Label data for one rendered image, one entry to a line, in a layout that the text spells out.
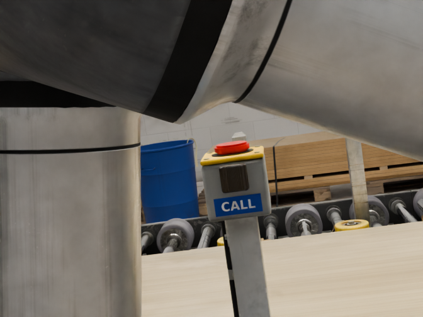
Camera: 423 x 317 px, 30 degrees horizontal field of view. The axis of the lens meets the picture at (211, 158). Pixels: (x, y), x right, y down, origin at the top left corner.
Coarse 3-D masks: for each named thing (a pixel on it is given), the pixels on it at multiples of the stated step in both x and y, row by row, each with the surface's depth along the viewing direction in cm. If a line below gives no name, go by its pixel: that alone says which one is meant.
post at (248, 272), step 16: (224, 224) 90; (240, 224) 89; (256, 224) 89; (224, 240) 91; (240, 240) 89; (256, 240) 89; (240, 256) 89; (256, 256) 89; (240, 272) 89; (256, 272) 89; (240, 288) 90; (256, 288) 90; (240, 304) 90; (256, 304) 90
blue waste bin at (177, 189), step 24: (168, 144) 696; (192, 144) 664; (144, 168) 652; (168, 168) 647; (192, 168) 662; (144, 192) 660; (168, 192) 651; (192, 192) 662; (168, 216) 654; (192, 216) 662
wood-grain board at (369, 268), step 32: (416, 224) 178; (160, 256) 183; (192, 256) 178; (224, 256) 174; (288, 256) 166; (320, 256) 163; (352, 256) 159; (384, 256) 156; (416, 256) 153; (160, 288) 156; (192, 288) 153; (224, 288) 150; (288, 288) 144; (320, 288) 141; (352, 288) 138; (384, 288) 136; (416, 288) 133
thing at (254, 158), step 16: (208, 160) 86; (224, 160) 86; (240, 160) 86; (256, 160) 86; (208, 176) 86; (256, 176) 86; (208, 192) 87; (240, 192) 86; (256, 192) 86; (208, 208) 87
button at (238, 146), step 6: (222, 144) 90; (228, 144) 89; (234, 144) 88; (240, 144) 88; (246, 144) 88; (216, 150) 89; (222, 150) 88; (228, 150) 87; (234, 150) 87; (240, 150) 88; (246, 150) 89
